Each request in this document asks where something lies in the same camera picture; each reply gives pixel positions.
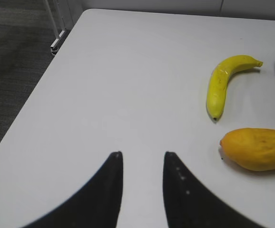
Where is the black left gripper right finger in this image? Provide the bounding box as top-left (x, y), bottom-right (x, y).
top-left (164, 152), bottom-right (260, 228)

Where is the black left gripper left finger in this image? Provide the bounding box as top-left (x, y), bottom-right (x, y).
top-left (26, 152), bottom-right (123, 228)

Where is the orange yellow mango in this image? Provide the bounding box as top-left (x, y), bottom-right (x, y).
top-left (219, 128), bottom-right (275, 171)

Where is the yellow banana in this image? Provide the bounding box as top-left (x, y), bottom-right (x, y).
top-left (206, 55), bottom-right (263, 122)

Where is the white metal frame leg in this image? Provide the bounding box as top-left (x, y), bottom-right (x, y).
top-left (43, 0), bottom-right (66, 56)

